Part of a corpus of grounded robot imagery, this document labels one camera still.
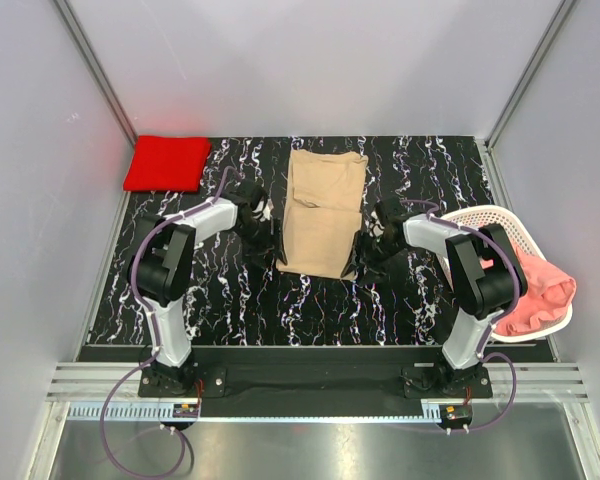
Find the folded red t shirt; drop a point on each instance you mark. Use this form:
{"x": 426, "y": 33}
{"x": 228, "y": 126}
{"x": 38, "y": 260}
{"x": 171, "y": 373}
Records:
{"x": 161, "y": 164}

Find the right aluminium corner post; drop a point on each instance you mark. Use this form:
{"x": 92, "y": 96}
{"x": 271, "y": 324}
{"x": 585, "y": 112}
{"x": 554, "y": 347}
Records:
{"x": 557, "y": 22}

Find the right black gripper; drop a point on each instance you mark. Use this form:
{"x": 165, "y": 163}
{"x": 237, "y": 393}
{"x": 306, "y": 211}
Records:
{"x": 377, "y": 270}

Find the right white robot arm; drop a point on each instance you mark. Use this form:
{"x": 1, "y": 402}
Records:
{"x": 487, "y": 281}

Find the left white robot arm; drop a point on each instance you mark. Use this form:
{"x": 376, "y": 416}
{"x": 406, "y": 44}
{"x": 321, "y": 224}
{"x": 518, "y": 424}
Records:
{"x": 159, "y": 271}

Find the left aluminium corner post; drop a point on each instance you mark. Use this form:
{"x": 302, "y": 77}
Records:
{"x": 87, "y": 53}

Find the aluminium corner post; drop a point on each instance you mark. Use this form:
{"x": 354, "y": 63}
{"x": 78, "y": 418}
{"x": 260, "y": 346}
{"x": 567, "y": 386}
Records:
{"x": 557, "y": 22}
{"x": 87, "y": 53}

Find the white plastic laundry basket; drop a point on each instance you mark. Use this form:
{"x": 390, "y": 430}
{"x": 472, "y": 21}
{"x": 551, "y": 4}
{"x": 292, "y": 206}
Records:
{"x": 479, "y": 216}

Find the beige t shirt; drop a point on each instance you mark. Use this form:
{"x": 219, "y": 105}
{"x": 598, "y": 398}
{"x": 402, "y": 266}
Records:
{"x": 322, "y": 213}

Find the right electronics board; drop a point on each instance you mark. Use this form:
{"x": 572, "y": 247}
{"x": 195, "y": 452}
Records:
{"x": 457, "y": 414}

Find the left electronics board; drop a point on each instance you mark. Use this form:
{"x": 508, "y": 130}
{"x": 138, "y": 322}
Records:
{"x": 186, "y": 410}

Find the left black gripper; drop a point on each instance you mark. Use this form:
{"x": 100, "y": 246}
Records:
{"x": 271, "y": 244}

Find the pink t shirt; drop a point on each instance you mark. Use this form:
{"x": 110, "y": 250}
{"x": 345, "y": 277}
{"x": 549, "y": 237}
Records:
{"x": 550, "y": 292}

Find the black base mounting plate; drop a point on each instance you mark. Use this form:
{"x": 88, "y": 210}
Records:
{"x": 414, "y": 371}

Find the electronics board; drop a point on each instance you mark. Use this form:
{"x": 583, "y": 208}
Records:
{"x": 186, "y": 410}
{"x": 457, "y": 414}

